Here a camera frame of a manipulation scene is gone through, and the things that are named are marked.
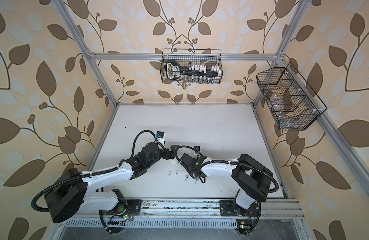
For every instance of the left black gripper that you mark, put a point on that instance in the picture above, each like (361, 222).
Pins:
(173, 153)

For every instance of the white round charging case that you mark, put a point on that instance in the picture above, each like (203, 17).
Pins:
(172, 160)

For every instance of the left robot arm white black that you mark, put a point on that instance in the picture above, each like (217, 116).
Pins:
(77, 192)

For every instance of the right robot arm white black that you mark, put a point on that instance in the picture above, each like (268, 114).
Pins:
(254, 179)

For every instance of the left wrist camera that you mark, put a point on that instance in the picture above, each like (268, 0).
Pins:
(161, 137)

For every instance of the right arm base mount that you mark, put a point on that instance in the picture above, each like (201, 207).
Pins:
(235, 208)

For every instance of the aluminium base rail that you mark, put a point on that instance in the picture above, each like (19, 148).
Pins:
(214, 208)

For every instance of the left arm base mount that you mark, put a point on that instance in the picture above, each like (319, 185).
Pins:
(127, 207)

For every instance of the black tool rack with handle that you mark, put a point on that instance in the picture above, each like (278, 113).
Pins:
(189, 71)

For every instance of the back wire basket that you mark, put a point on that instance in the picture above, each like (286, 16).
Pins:
(211, 57)

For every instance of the wire basket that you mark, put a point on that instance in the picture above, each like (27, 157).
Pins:
(211, 57)
(293, 103)

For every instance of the right wire basket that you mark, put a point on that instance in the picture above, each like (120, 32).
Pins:
(293, 103)

